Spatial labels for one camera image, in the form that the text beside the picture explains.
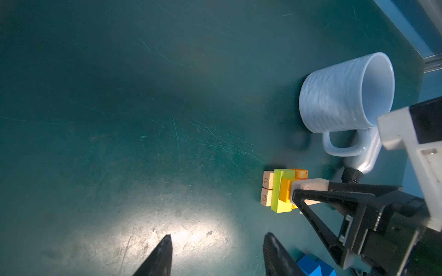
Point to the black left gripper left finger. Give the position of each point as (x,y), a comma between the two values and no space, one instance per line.
(159,262)

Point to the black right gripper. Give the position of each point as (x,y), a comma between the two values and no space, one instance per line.
(385,227)

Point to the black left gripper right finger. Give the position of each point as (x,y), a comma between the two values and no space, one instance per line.
(277,260)

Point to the blue cube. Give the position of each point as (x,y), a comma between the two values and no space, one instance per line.
(326,269)
(309,266)

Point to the tan wood block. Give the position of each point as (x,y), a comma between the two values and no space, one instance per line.
(317,184)

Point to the small orange cube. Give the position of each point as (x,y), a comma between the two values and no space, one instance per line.
(285,189)

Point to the orange yellow block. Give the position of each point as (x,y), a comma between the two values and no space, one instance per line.
(300,174)

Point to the silver spray bottle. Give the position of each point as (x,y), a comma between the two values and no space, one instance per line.
(356,167)

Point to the light blue ceramic mug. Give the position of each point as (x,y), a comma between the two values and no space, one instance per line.
(348,96)

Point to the aluminium right corner post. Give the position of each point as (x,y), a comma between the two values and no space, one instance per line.
(432,63)

